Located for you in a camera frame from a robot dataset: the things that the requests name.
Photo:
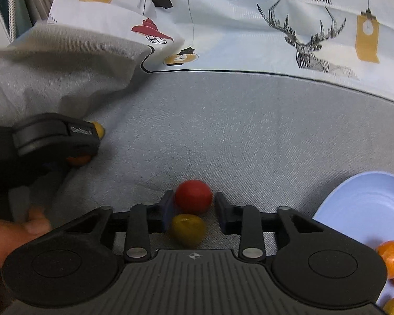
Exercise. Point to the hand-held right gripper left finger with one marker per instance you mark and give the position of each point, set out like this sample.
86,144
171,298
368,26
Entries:
166,210

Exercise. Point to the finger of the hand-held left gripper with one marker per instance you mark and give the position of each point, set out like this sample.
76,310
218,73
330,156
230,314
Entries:
83,149

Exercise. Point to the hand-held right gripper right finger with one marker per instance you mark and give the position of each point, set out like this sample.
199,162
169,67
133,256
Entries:
224,213

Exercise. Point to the small mandarin orange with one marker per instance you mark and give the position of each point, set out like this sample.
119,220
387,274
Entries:
79,161

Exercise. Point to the small yellow-green fruit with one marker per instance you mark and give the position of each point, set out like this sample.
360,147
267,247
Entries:
98,130

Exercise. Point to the red tomato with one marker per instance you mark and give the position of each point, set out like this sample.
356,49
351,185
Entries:
193,197

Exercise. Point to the light blue plate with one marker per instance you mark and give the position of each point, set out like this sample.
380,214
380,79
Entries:
364,210

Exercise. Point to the person's left hand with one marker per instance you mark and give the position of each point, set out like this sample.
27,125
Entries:
10,239

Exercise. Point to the white printed cloth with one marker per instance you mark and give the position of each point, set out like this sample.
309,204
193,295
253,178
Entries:
233,39

